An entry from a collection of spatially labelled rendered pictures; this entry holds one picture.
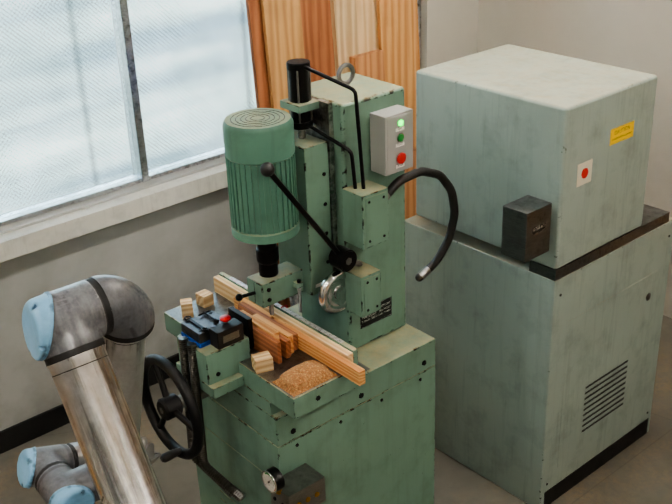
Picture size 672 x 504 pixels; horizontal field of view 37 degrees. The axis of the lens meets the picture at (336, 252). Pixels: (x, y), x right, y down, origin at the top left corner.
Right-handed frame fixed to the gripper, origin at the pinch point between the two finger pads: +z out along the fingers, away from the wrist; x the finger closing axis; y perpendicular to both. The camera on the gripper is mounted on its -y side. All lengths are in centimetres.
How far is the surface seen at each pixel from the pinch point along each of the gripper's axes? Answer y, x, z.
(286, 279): 50, -3, 28
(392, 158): 87, -16, 43
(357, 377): 35, -35, 29
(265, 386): 26.3, -17.6, 16.0
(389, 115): 98, -16, 38
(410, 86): 99, 113, 179
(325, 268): 54, -6, 38
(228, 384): 23.1, -8.2, 12.0
